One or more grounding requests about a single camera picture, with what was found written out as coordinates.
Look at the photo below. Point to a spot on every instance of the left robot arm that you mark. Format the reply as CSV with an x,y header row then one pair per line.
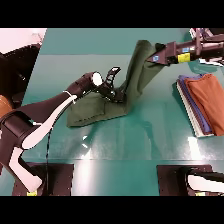
x,y
50,108

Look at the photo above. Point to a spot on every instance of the blue garment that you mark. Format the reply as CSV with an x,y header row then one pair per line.
x,y
196,106

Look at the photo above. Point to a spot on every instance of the orange garment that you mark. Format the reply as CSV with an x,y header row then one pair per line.
x,y
208,100

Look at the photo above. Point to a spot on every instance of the dark green garment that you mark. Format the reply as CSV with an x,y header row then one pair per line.
x,y
140,78

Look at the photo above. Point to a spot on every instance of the white garment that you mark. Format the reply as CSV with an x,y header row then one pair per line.
x,y
192,118

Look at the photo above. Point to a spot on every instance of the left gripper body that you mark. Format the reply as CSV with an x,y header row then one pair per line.
x,y
113,94

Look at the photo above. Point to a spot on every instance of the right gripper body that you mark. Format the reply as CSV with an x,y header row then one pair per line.
x,y
178,53

